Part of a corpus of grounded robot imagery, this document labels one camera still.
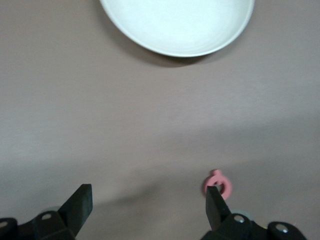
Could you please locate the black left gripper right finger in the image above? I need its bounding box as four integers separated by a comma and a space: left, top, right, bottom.
202, 186, 308, 240

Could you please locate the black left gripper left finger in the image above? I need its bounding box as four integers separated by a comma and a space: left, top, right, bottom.
0, 184, 93, 240

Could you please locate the pink foam letter Q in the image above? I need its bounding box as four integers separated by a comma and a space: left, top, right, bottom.
201, 169, 233, 201

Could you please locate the brown table cover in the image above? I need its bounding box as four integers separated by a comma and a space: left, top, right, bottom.
0, 0, 320, 240

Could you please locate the cream round plate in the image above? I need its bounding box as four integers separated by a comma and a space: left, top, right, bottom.
99, 0, 256, 58

